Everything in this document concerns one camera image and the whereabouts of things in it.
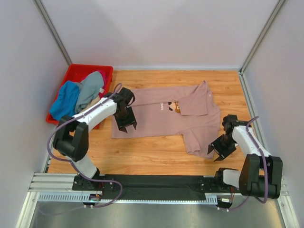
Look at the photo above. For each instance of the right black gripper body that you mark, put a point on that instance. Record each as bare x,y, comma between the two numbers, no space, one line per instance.
222,147

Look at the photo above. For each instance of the left frame post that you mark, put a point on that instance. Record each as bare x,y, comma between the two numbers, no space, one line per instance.
50,26

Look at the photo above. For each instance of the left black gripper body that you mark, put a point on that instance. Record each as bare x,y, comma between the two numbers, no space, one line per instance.
126,121

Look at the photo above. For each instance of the grey-blue t shirt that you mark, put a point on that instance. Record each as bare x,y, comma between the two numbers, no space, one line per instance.
88,90

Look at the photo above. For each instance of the right frame post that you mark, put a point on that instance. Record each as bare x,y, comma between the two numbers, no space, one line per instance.
262,35

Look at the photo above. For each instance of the pink printed t shirt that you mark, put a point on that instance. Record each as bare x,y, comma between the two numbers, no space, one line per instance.
180,110

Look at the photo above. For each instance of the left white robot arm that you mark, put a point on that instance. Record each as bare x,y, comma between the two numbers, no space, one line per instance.
71,138

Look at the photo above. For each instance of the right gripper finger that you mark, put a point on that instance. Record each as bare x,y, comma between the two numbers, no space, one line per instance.
210,148
220,158

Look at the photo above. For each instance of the blue t shirt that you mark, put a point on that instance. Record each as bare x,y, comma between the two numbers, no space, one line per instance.
66,100

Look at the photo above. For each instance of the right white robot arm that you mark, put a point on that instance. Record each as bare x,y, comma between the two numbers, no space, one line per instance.
261,173

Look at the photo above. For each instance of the aluminium mounting rail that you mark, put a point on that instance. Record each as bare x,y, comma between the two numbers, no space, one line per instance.
59,188

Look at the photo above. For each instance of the red plastic bin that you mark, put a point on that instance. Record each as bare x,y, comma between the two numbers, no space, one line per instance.
76,73

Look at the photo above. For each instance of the beige t shirt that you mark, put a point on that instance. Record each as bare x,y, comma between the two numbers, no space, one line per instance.
92,103

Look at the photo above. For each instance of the frame post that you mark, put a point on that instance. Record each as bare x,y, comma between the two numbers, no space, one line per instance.
262,35
50,26

